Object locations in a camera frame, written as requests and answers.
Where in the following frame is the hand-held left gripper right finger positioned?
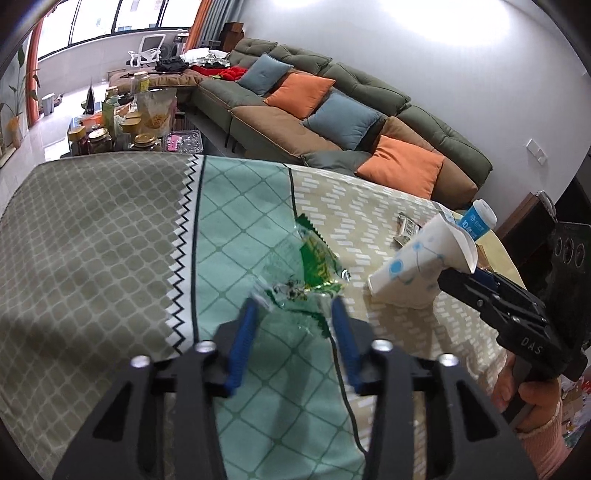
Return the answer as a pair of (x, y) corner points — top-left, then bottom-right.
(331, 295), (539, 480)

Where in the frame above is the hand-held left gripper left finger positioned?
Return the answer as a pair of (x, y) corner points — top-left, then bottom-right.
(52, 298), (259, 480)

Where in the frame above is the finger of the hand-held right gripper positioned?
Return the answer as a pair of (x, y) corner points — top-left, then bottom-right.
(475, 270), (555, 319)
(438, 269), (551, 342)

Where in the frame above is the green clear plastic wrapper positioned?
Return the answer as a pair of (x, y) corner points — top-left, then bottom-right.
(252, 215), (352, 337)

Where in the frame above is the white paper cup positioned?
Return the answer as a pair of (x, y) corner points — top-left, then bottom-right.
(368, 213), (478, 309)

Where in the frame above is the person's right forearm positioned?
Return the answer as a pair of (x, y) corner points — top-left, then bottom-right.
(519, 401), (574, 480)

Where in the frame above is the person's right hand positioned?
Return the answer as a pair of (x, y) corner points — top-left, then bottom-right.
(490, 359), (563, 431)

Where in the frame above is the dark wooden furniture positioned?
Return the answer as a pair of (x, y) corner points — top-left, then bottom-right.
(496, 190), (562, 259)

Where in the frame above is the blue label paper cup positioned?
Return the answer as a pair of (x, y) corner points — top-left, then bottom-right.
(455, 199), (498, 241)

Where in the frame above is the crumpled printed wrapper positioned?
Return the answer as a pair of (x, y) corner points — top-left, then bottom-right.
(394, 212), (424, 248)

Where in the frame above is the orange cushion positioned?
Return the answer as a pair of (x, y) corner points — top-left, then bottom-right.
(264, 73), (336, 120)
(355, 135), (446, 200)

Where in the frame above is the grey-green cushion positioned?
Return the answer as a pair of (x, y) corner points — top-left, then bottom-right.
(302, 150), (373, 176)

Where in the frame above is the patterned tablecloth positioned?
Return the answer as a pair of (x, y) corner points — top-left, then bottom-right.
(0, 152), (527, 480)

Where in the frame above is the clear plastic tray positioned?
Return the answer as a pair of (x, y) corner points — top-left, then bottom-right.
(163, 130), (204, 155)

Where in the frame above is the green sofa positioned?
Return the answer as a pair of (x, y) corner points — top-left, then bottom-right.
(108, 37), (493, 208)

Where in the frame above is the blue cushion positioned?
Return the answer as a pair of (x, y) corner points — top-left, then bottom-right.
(302, 91), (383, 151)
(238, 54), (295, 97)

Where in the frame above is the yellow snack bag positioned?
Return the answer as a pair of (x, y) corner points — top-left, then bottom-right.
(137, 88), (179, 139)

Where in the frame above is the group of glass jars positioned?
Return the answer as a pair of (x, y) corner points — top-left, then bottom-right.
(68, 71), (163, 158)

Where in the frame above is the red cloth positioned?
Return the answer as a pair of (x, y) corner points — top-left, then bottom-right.
(191, 65), (250, 84)

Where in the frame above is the black cloth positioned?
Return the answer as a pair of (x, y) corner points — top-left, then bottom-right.
(154, 58), (190, 74)

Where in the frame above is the white crumpled cloth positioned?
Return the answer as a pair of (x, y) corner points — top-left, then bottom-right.
(180, 46), (232, 71)

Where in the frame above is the brown wooden box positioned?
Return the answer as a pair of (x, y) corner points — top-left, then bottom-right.
(219, 22), (246, 52)

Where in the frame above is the white office chair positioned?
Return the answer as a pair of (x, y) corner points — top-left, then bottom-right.
(128, 34), (166, 68)

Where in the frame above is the orange curtain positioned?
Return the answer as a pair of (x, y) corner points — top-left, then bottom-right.
(25, 28), (42, 131)
(187, 0), (214, 49)

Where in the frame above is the grey curtain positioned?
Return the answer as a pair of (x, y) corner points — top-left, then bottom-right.
(203, 0), (250, 47)

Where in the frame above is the potted green plant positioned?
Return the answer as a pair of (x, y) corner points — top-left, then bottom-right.
(0, 46), (40, 149)

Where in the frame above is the large window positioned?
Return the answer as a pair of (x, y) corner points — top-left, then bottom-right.
(37, 0), (204, 62)

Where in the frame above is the white wall switch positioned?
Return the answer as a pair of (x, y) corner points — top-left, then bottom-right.
(526, 138), (548, 164)

